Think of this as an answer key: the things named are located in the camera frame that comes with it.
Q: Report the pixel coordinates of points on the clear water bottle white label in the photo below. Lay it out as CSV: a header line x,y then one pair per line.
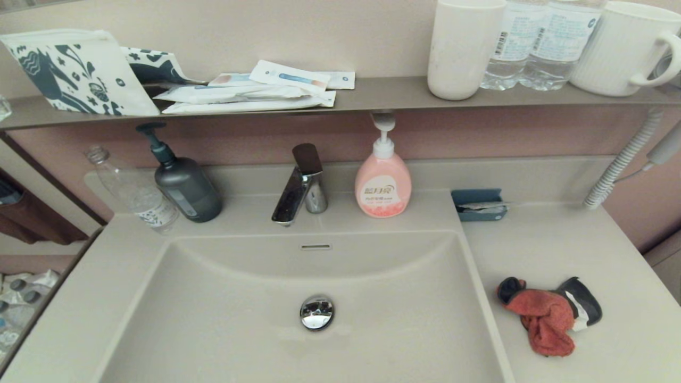
x,y
516,37
564,37

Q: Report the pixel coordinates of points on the small white teal-print pouch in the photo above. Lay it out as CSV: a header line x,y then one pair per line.
x,y
154,66

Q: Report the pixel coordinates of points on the blue soap tray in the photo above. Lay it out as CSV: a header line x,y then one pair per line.
x,y
468,196

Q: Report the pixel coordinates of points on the clear glass cup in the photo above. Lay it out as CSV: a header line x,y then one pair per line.
x,y
4,109

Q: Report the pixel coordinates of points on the chrome drain stopper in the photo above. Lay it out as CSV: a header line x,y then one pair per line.
x,y
316,313

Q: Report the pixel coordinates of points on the white packet with pink print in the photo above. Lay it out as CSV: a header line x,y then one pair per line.
x,y
229,80

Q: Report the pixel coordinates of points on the large white teal-print pouch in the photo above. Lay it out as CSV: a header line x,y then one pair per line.
x,y
64,69

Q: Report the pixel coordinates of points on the grey wall shelf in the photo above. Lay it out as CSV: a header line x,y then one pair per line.
x,y
383,96

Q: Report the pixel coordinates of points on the clear empty plastic bottle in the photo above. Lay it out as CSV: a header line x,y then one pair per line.
x,y
138,197

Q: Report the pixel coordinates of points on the beige sink basin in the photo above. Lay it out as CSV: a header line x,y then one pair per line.
x,y
239,319

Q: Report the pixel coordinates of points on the white plain tumbler cup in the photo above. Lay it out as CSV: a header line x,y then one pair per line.
x,y
463,48

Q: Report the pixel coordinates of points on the chrome faucet with brown lever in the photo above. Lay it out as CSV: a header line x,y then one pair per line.
x,y
298,191

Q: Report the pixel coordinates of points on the shrink-wrapped water bottle pack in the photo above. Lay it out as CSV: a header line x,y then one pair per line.
x,y
26,298

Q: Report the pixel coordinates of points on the silver packet in tray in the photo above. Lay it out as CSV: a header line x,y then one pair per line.
x,y
479,207

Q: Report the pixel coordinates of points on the pink hand soap pump bottle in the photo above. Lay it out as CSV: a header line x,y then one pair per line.
x,y
383,186

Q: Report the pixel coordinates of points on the white ribbed mug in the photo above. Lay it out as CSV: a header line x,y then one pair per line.
x,y
617,48

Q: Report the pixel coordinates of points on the small white sachet with logo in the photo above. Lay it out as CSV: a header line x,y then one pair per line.
x,y
343,80

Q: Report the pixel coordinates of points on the brown hanging towel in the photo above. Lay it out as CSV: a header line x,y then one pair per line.
x,y
32,223

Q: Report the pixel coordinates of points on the long white sealed packet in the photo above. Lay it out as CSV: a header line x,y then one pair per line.
x,y
229,93
255,105

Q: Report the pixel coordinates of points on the white toothbrush packet blue print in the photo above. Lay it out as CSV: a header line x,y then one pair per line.
x,y
290,77

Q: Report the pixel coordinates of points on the dark grey pump bottle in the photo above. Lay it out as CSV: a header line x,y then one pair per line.
x,y
186,189

